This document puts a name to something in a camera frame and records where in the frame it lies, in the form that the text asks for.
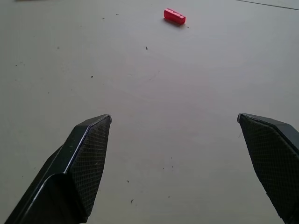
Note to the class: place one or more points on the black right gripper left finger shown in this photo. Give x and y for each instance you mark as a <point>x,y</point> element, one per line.
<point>70,170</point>

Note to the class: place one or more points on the small red plastic block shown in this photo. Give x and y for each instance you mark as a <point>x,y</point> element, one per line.
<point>174,16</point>

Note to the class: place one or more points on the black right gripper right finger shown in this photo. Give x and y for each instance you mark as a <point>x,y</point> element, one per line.
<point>275,158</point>

